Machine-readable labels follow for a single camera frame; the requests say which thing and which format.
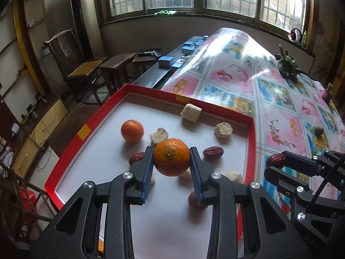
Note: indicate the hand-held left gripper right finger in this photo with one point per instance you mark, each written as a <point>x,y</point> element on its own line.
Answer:
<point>196,178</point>

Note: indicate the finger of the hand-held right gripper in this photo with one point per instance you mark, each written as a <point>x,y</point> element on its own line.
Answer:
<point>304,164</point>
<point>285,180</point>

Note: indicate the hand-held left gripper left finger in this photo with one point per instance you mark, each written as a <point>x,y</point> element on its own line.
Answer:
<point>147,178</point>

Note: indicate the red date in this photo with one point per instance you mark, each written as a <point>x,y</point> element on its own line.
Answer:
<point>136,157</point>
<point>213,152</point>
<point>276,160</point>

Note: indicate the orange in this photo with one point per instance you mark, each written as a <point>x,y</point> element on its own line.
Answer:
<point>132,130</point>
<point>171,157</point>

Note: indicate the layered beige snack cube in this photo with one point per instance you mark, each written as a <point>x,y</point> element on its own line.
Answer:
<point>159,136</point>

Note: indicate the round beige snack chunk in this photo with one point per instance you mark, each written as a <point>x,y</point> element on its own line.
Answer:
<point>223,130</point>

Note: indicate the red tray with white inside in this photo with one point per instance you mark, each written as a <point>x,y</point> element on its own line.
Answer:
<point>151,108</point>

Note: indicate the kiwi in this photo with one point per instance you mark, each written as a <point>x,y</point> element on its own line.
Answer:
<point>319,130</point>

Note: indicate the dark red jar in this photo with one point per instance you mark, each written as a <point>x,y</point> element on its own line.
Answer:
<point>327,94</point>

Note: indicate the fruit print plastic tablecloth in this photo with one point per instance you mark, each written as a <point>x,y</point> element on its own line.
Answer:
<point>242,86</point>

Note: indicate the black bench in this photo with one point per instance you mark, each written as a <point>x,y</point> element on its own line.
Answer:
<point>153,78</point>

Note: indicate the dark wooden stool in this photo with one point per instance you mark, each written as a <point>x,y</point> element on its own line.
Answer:
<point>118,63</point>
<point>144,59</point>

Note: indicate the group of blue tiles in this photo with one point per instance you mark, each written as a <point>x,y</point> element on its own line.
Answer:
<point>165,60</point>

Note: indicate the yellow wooden cabinet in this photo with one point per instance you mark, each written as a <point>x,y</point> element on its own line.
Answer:
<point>40,125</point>

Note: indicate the red container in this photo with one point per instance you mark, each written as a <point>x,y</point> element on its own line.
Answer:
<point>27,199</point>

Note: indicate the grey tool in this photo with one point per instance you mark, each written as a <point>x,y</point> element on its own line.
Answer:
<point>151,53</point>

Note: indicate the wooden armchair with yellow seat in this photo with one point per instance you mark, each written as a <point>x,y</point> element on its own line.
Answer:
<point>82,70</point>

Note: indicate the green bottle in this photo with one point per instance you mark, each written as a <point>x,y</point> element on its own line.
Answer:
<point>304,38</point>

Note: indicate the round object on windowsill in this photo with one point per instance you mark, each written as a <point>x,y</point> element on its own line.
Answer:
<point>295,35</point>

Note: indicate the wooden rack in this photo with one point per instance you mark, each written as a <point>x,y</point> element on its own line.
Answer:
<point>16,191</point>

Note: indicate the white bottle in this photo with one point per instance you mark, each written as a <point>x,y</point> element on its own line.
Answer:
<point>15,129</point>

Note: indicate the green cloth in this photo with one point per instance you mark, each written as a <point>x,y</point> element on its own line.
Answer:
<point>164,12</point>

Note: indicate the long dark board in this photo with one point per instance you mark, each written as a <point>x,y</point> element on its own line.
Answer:
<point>78,19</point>

